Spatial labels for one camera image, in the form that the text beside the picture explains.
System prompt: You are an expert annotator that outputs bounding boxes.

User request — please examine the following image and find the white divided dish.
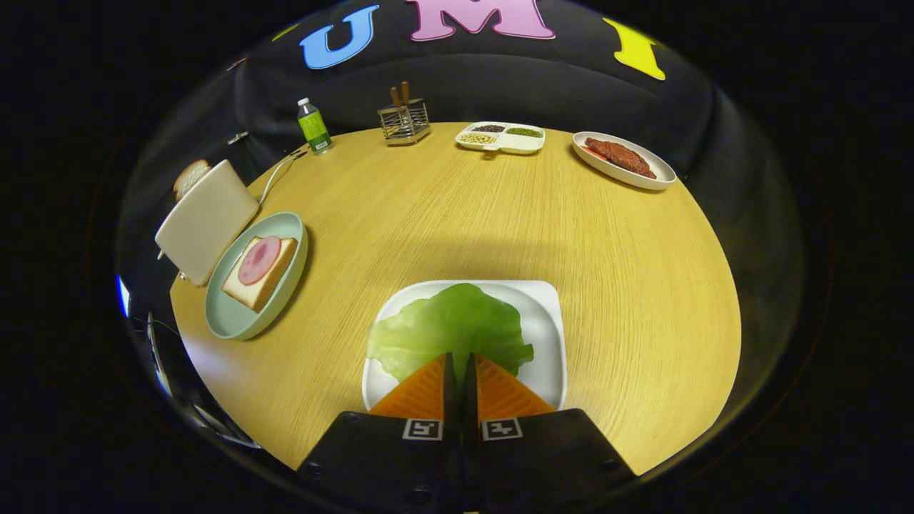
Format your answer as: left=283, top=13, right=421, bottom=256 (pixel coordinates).
left=455, top=121, right=546, bottom=158

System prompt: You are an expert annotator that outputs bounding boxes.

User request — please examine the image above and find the black backdrop cloth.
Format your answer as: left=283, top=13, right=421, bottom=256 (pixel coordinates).
left=118, top=0, right=806, bottom=400

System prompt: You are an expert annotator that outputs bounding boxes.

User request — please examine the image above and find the square toast slice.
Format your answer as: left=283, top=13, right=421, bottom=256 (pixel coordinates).
left=221, top=236, right=298, bottom=313

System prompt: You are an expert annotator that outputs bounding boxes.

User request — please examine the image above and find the green label water bottle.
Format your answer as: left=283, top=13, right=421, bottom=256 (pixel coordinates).
left=297, top=98, right=334, bottom=156

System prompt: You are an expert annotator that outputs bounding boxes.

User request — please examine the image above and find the brown crust bread slice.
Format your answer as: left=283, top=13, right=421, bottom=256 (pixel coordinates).
left=173, top=159, right=212, bottom=202

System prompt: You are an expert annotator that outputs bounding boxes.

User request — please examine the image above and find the white toaster cable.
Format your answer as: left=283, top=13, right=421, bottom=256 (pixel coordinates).
left=258, top=146, right=308, bottom=205

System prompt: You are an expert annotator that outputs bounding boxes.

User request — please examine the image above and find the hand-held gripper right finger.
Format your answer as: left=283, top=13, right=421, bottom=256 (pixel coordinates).
left=461, top=352, right=637, bottom=514

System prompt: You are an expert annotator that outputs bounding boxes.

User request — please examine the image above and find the pink ham slice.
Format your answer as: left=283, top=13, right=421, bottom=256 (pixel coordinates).
left=237, top=236, right=283, bottom=286

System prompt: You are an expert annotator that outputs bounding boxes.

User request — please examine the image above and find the white square plate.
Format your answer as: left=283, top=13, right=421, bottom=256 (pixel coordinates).
left=362, top=280, right=568, bottom=413

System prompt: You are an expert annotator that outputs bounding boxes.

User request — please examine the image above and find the pale green round plate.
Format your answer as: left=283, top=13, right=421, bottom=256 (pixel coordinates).
left=205, top=211, right=309, bottom=341

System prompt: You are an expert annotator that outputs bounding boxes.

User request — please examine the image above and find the wire utensil holder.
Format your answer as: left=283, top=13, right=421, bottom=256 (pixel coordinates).
left=378, top=99, right=432, bottom=146

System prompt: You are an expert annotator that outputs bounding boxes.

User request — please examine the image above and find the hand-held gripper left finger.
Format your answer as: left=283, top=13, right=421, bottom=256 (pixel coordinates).
left=296, top=352, right=462, bottom=514

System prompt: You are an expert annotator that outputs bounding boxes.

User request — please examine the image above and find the green lettuce leaf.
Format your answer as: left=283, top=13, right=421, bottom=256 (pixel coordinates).
left=366, top=283, right=535, bottom=383

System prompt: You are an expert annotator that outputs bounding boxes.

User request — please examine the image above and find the white toaster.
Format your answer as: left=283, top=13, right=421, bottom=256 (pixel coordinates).
left=155, top=159, right=260, bottom=287

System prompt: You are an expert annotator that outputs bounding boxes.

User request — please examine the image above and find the white oval plate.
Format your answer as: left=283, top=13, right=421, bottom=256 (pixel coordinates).
left=572, top=131, right=677, bottom=191

